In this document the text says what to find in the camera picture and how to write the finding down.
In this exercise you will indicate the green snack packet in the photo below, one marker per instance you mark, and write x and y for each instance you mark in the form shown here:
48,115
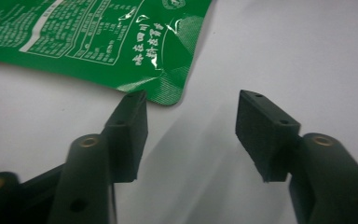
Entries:
105,37

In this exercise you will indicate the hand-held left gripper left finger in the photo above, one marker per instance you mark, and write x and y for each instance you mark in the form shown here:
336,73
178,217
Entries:
122,140

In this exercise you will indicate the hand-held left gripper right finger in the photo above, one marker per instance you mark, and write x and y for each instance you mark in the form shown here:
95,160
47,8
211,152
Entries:
270,137

